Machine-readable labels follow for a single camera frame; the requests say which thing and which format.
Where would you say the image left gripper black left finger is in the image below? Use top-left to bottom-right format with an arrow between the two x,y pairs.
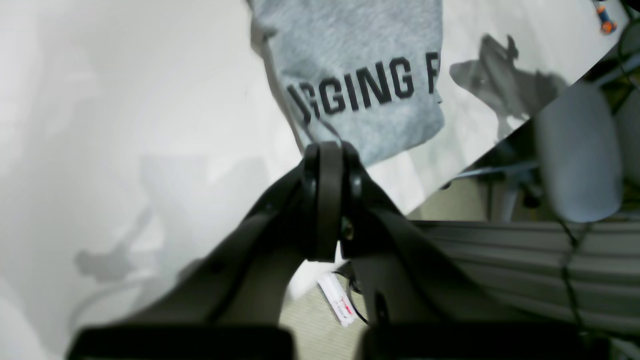
67,142 -> 330,360

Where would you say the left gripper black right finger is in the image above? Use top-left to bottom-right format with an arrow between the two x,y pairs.
340,142 -> 601,360

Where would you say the grey t-shirt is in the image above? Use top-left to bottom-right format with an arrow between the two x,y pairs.
247,0 -> 445,166

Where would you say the white label tag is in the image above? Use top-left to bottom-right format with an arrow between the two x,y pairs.
317,273 -> 358,328

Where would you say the grey office chair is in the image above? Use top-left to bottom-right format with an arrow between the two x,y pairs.
532,80 -> 639,224

